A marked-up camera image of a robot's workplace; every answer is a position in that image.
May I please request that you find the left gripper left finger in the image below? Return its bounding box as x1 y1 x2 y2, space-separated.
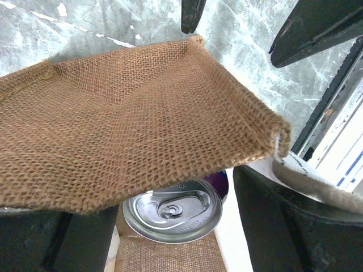
1 206 119 271

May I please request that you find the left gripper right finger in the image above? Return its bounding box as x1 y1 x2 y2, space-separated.
233 165 362 271

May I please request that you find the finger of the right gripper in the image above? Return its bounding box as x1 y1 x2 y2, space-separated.
181 0 206 34
269 0 362 68

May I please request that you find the purple Fanta can front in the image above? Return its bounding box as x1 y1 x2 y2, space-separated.
122 171 229 244

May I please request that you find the aluminium mounting rail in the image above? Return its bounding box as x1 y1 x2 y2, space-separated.
292 37 362 193

